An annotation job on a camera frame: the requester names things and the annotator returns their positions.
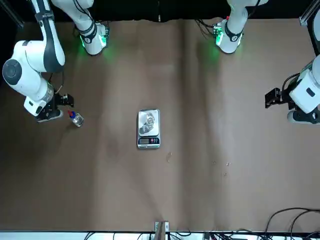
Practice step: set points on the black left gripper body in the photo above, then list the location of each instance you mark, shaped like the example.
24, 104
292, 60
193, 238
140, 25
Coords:
273, 97

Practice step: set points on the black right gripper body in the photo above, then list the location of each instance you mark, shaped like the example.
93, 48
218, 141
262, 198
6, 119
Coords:
58, 102

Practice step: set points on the glass dropper red bulb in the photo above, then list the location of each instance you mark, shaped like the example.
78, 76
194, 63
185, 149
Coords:
70, 113

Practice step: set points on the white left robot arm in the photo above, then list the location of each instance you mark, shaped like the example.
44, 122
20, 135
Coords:
232, 25

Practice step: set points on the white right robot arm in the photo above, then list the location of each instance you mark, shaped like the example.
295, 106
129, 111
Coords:
25, 80

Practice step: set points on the dropper bottle blue cap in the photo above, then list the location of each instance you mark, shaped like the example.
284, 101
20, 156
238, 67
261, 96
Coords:
78, 121

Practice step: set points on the silver electronic balance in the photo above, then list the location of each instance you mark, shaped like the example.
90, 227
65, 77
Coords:
148, 143

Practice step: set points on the clear liquid puddle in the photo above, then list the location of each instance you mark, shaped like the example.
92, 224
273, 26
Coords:
170, 157

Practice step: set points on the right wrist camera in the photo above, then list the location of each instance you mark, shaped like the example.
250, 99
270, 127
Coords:
53, 116

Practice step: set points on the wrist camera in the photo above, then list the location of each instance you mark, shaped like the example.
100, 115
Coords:
53, 116
302, 117

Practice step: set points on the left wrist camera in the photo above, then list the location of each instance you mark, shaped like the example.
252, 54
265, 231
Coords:
302, 117

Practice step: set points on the aluminium frame profile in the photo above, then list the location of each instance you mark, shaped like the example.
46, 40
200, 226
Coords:
306, 17
17, 21

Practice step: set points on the thin metal post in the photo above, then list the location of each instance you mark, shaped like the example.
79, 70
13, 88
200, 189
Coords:
159, 17

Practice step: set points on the aluminium camera post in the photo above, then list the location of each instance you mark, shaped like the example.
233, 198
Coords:
160, 232

